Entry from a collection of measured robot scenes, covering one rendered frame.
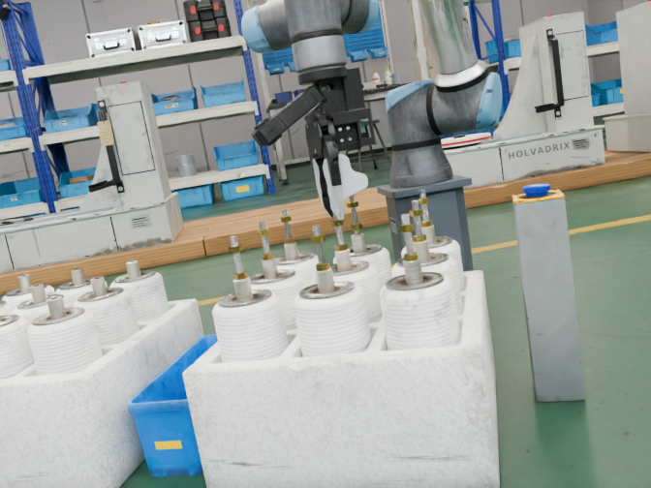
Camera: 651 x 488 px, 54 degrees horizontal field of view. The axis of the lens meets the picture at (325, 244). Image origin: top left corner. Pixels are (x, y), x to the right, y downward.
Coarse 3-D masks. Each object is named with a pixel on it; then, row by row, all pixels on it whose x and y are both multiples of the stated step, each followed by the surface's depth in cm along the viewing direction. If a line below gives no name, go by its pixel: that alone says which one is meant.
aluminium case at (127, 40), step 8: (104, 32) 520; (112, 32) 520; (120, 32) 521; (128, 32) 521; (136, 32) 540; (88, 40) 520; (96, 40) 520; (104, 40) 521; (112, 40) 521; (120, 40) 522; (128, 40) 523; (136, 40) 533; (96, 48) 521; (104, 48) 520; (112, 48) 520; (120, 48) 523; (128, 48) 524; (136, 48) 526; (96, 56) 522
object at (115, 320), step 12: (108, 300) 105; (120, 300) 106; (132, 300) 110; (96, 312) 105; (108, 312) 105; (120, 312) 106; (132, 312) 109; (96, 324) 105; (108, 324) 105; (120, 324) 106; (132, 324) 108; (108, 336) 106; (120, 336) 106
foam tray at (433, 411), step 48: (480, 288) 101; (288, 336) 95; (384, 336) 86; (480, 336) 80; (192, 384) 85; (240, 384) 84; (288, 384) 82; (336, 384) 80; (384, 384) 79; (432, 384) 77; (480, 384) 76; (240, 432) 85; (288, 432) 83; (336, 432) 82; (384, 432) 80; (432, 432) 79; (480, 432) 77; (240, 480) 87; (288, 480) 85; (336, 480) 83; (384, 480) 82; (432, 480) 80; (480, 480) 79
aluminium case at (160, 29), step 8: (152, 24) 523; (160, 24) 524; (168, 24) 525; (176, 24) 527; (144, 32) 523; (152, 32) 524; (160, 32) 525; (168, 32) 526; (176, 32) 526; (184, 32) 528; (144, 40) 524; (152, 40) 524; (160, 40) 523; (168, 40) 524; (176, 40) 528; (184, 40) 529; (144, 48) 525
